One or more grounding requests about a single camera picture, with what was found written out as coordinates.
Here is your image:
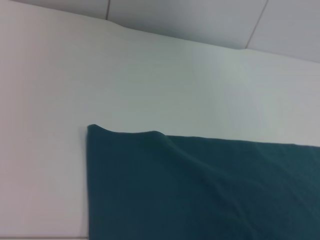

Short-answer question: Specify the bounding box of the teal FREE! print t-shirt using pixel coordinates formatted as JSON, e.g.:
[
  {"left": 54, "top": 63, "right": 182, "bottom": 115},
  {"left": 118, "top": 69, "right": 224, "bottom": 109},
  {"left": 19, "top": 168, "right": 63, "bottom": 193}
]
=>
[{"left": 86, "top": 123, "right": 320, "bottom": 240}]

